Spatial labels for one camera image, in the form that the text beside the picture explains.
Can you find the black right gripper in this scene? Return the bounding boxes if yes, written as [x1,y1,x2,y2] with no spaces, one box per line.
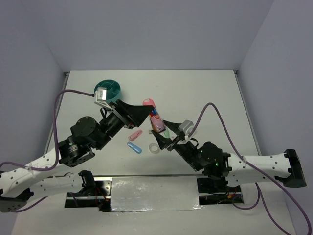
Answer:
[151,119,201,171]

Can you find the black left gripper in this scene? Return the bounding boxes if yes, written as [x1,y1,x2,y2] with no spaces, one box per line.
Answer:
[94,99,154,150]

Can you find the pink-capped crayon bottle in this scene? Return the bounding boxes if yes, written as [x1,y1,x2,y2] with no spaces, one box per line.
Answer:
[142,98,166,133]

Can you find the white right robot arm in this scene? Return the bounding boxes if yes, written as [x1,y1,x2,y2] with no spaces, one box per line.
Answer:
[152,120,307,191]

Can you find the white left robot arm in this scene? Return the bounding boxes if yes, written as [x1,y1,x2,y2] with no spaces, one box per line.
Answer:
[0,100,153,212]

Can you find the green highlighter pen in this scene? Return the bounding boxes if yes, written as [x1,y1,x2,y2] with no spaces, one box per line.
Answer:
[164,129,171,139]

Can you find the clear tape roll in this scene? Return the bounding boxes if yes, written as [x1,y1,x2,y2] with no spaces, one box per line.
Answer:
[148,143,160,154]

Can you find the pink highlighter pen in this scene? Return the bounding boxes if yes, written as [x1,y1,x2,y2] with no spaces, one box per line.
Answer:
[128,129,143,141]

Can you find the teal round compartment organizer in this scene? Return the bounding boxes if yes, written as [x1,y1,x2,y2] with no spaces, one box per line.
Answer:
[94,79,122,99]

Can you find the blue highlighter pen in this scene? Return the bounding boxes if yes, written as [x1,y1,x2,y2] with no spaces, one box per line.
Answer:
[127,142,142,154]

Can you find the silver foil sheet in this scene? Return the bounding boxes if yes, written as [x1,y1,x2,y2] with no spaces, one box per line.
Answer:
[111,176,201,212]

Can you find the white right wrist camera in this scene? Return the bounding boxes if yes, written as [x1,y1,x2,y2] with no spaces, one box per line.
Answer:
[178,120,197,144]

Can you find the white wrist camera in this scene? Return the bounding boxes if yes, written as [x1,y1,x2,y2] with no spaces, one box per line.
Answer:
[94,87,111,110]
[178,120,197,144]

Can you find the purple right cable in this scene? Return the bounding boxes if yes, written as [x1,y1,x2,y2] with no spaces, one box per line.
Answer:
[188,102,313,235]

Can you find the purple cable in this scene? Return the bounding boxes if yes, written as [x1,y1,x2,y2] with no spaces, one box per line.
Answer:
[0,89,95,212]
[188,102,313,235]

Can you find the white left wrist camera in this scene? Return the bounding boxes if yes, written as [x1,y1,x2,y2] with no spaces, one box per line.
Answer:
[94,87,111,110]

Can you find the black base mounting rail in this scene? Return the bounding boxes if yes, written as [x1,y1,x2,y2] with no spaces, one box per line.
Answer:
[64,175,244,212]

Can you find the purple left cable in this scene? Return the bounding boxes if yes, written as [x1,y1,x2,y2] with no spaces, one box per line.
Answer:
[0,89,95,212]

